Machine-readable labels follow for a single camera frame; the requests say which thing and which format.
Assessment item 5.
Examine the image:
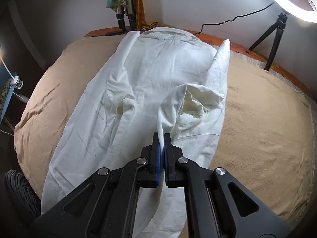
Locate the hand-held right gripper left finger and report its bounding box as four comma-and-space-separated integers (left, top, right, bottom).
32, 132, 165, 238

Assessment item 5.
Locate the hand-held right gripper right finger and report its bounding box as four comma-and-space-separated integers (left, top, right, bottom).
163, 133, 290, 238

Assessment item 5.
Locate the white long-sleeved shirt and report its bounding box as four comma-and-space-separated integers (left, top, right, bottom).
41, 27, 232, 238

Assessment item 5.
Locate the beige blanket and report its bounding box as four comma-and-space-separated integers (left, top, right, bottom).
14, 36, 315, 228

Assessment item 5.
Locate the dark ribbed object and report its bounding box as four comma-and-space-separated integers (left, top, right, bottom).
4, 170, 41, 226

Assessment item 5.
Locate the orange cloth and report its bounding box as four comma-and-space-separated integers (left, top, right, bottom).
131, 0, 159, 31

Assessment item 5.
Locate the white clip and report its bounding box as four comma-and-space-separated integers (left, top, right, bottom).
10, 76, 24, 89

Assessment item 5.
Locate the blue board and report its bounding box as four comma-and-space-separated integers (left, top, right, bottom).
0, 72, 19, 124

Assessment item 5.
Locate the black power cable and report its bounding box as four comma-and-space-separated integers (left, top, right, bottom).
199, 1, 275, 34

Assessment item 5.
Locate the black ring light tripod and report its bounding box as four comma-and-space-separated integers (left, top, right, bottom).
248, 9, 289, 71

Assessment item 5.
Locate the white ring light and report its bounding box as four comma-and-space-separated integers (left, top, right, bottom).
258, 0, 317, 23

